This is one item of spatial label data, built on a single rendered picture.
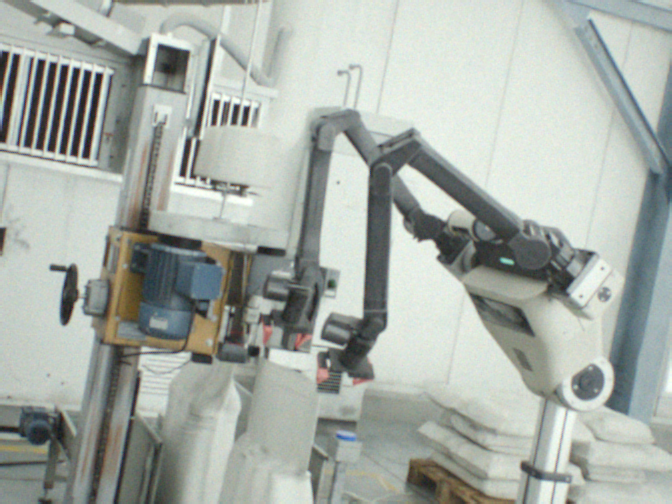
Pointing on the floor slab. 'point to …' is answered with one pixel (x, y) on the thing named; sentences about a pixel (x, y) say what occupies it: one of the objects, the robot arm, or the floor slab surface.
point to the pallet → (447, 484)
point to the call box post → (337, 482)
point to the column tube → (141, 123)
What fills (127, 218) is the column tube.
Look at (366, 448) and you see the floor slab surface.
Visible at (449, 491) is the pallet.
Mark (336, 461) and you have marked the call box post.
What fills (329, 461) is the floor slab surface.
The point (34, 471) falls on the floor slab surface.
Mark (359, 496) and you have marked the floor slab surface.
